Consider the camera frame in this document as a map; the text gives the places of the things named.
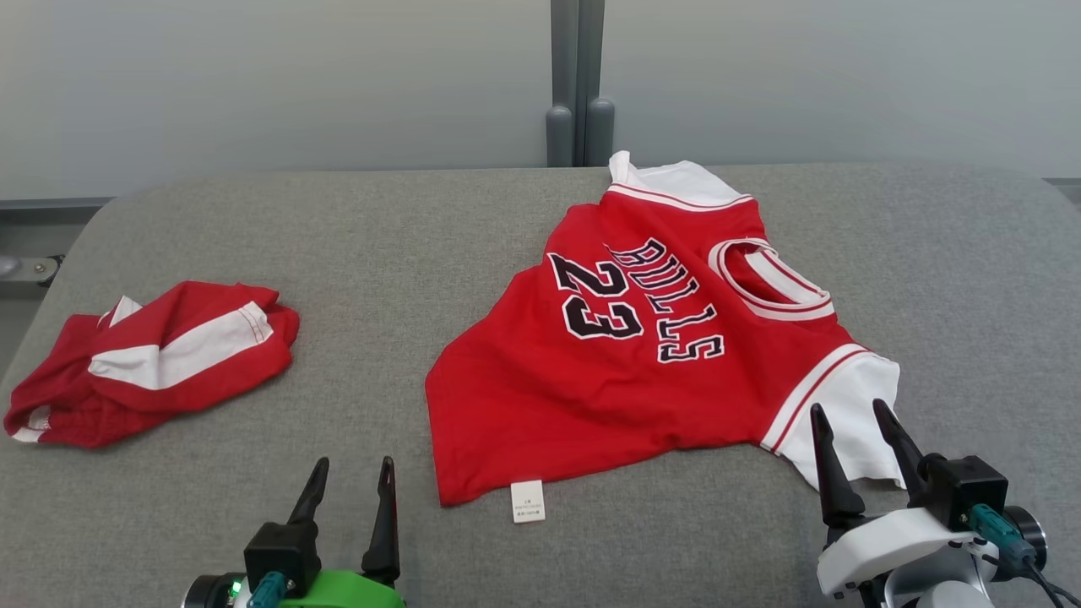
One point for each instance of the red white-striped shorts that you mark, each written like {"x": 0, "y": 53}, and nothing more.
{"x": 76, "y": 414}

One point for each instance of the grey double partition post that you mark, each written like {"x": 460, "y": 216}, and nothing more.
{"x": 579, "y": 84}

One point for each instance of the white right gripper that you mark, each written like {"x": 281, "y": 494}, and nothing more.
{"x": 887, "y": 545}

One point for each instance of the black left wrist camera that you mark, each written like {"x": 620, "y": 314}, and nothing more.
{"x": 283, "y": 549}

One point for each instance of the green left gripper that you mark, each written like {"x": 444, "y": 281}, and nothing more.
{"x": 355, "y": 593}

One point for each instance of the teal left camera connector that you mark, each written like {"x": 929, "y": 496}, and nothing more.
{"x": 268, "y": 591}

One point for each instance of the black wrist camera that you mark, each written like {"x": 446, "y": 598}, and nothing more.
{"x": 971, "y": 494}
{"x": 283, "y": 549}

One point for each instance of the teal right camera connector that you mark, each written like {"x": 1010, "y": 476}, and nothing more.
{"x": 1001, "y": 532}

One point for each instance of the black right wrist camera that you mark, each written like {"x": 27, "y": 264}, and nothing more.
{"x": 971, "y": 494}

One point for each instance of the grey metal frame strut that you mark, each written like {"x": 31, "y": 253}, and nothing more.
{"x": 25, "y": 268}

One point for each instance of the teal camera connector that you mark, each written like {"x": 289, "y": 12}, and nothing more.
{"x": 1001, "y": 532}
{"x": 268, "y": 591}

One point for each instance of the red Bulls 23 jersey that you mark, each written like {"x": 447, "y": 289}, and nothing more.
{"x": 591, "y": 380}

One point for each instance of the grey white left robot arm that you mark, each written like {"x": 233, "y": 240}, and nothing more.
{"x": 207, "y": 593}

